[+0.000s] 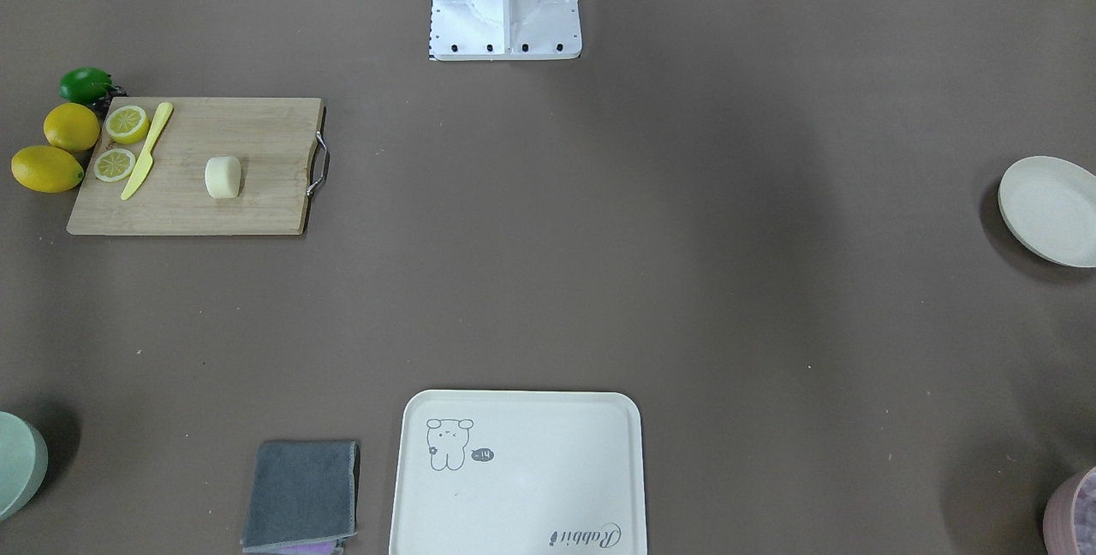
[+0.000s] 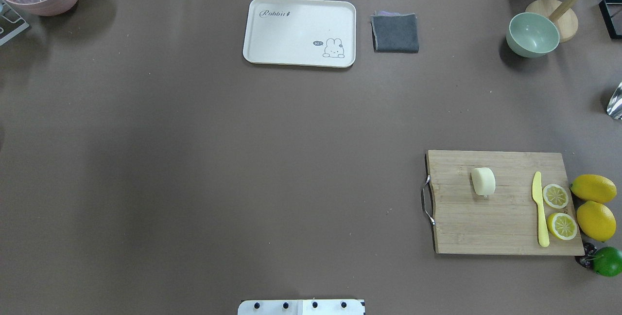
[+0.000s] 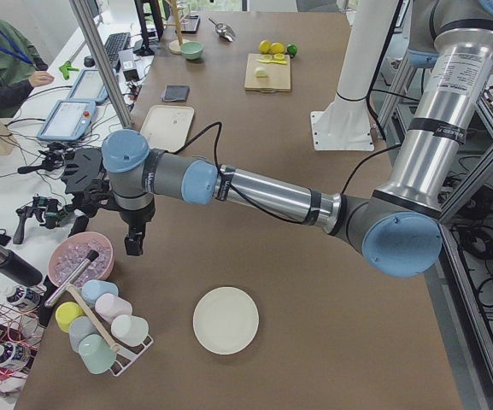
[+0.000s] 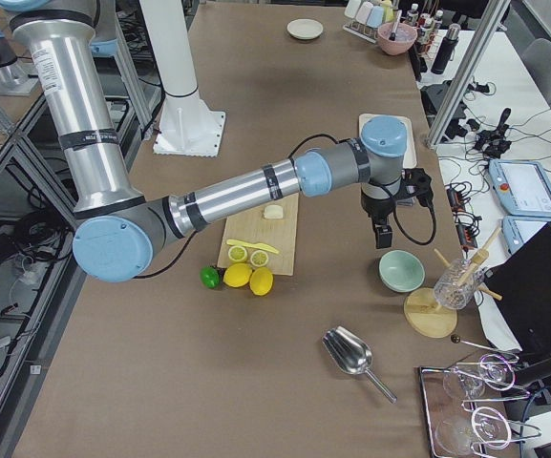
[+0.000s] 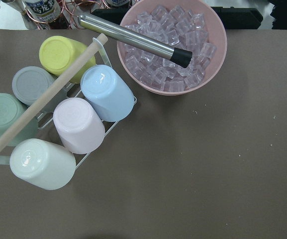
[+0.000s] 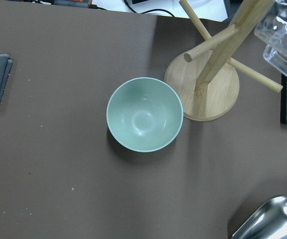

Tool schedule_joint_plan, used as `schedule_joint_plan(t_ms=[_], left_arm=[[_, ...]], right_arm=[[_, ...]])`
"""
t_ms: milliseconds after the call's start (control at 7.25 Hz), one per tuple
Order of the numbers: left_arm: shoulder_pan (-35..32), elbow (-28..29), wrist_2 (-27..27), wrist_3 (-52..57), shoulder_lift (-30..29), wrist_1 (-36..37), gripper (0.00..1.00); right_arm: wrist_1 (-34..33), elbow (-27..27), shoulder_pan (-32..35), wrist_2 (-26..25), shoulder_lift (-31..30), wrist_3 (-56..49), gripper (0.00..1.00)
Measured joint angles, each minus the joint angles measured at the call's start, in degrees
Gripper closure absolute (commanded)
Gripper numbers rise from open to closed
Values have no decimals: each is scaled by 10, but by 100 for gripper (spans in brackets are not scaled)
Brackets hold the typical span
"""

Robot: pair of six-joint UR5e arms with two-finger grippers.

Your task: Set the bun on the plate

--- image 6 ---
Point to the light green bowl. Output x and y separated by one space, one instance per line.
144 114

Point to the wooden mug tree stand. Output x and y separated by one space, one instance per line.
205 77

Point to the clear glass mug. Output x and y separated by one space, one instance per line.
272 30

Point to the metal scoop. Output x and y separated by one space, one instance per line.
269 221

